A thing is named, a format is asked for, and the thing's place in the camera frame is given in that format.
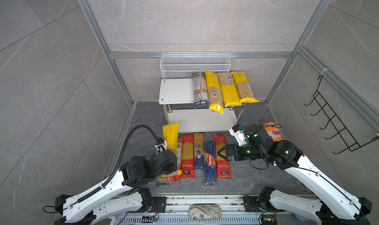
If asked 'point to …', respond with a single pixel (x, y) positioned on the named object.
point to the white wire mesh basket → (183, 66)
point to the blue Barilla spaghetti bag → (210, 162)
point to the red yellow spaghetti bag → (187, 166)
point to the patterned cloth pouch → (205, 211)
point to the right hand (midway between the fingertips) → (224, 151)
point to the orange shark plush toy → (273, 131)
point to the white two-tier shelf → (176, 95)
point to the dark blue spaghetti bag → (199, 151)
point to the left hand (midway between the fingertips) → (176, 157)
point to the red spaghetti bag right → (222, 167)
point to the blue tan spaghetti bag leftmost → (163, 180)
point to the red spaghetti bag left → (178, 177)
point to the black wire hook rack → (347, 138)
